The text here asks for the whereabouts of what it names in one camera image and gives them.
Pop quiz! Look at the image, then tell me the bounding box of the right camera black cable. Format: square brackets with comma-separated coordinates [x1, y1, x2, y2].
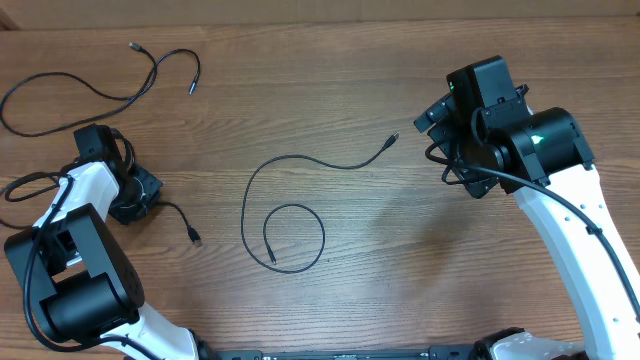
[424, 104, 640, 326]

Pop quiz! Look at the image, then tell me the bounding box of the black base frame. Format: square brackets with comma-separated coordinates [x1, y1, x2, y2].
[189, 327, 596, 360]

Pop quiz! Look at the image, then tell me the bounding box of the thick black usb cable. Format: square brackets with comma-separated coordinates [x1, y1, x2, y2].
[0, 199, 204, 249]

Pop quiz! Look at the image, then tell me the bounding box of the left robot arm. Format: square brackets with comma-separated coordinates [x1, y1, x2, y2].
[4, 124, 215, 359]

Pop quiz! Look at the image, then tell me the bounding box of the left camera black cable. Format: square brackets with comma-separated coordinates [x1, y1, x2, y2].
[0, 127, 161, 360]

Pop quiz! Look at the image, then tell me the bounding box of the camera black cable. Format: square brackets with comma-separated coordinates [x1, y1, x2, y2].
[0, 127, 161, 360]
[424, 104, 640, 326]

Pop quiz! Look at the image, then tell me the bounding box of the long thin black cable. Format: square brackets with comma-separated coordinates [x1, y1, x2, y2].
[240, 132, 401, 275]

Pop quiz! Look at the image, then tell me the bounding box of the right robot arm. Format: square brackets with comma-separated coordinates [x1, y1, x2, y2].
[415, 56, 639, 359]

